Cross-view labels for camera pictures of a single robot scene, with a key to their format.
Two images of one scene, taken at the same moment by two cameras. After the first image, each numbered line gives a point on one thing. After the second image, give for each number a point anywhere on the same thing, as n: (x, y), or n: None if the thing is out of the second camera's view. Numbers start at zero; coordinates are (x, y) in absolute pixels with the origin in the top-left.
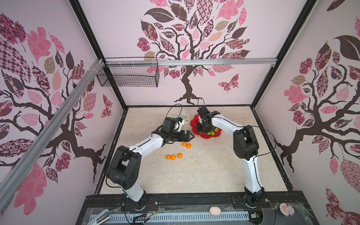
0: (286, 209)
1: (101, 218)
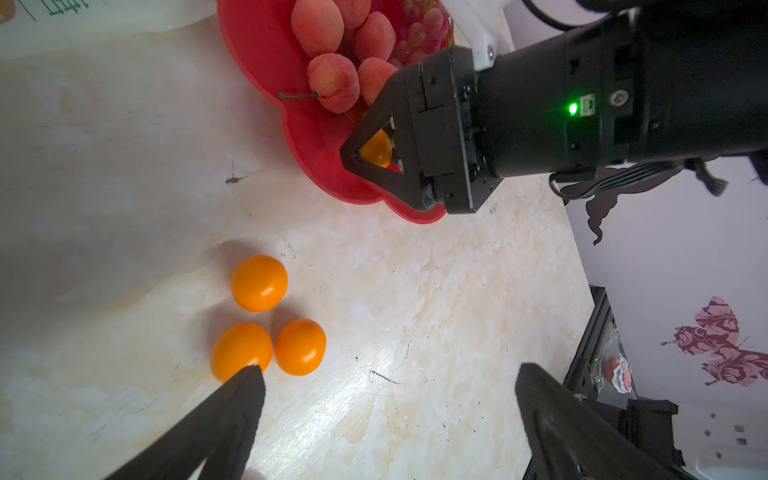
0: (618, 372)
1: None
